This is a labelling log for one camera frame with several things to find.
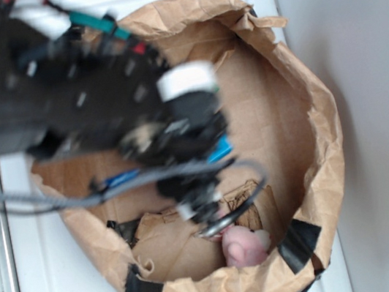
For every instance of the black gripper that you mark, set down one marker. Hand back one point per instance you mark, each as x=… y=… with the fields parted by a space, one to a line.
x=191 y=132

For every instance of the blue rectangular block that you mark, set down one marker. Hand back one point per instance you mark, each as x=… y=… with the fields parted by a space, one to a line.
x=223 y=148

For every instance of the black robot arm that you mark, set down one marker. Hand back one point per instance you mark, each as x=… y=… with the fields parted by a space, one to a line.
x=73 y=83

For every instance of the brown paper bag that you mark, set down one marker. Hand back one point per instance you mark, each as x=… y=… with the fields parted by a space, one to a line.
x=281 y=115

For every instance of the pink plush bunny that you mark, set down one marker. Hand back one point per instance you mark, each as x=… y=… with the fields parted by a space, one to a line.
x=244 y=247

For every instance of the white cylindrical gripper camera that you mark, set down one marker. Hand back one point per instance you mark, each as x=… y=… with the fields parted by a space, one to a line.
x=185 y=78

